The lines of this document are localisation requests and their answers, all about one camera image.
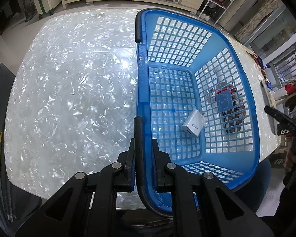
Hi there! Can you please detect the white ZUNKO wall charger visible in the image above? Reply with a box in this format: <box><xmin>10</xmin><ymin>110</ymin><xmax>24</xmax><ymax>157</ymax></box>
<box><xmin>182</xmin><ymin>109</ymin><xmax>206</xmax><ymax>138</ymax></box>

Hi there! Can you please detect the blue plastic basket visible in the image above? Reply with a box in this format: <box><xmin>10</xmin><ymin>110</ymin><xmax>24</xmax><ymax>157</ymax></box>
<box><xmin>135</xmin><ymin>9</ymin><xmax>260</xmax><ymax>216</ymax></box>

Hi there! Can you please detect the brown checkered case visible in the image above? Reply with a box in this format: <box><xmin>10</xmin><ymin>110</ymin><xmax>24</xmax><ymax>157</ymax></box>
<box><xmin>220</xmin><ymin>99</ymin><xmax>246</xmax><ymax>134</ymax></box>

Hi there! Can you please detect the white green suitcase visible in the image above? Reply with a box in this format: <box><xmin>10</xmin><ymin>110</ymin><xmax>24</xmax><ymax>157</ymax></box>
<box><xmin>33</xmin><ymin>0</ymin><xmax>61</xmax><ymax>19</ymax></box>

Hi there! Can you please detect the beaded keychain with blue charms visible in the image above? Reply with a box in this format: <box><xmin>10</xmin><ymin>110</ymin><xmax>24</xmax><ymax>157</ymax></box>
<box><xmin>246</xmin><ymin>51</ymin><xmax>273</xmax><ymax>91</ymax></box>

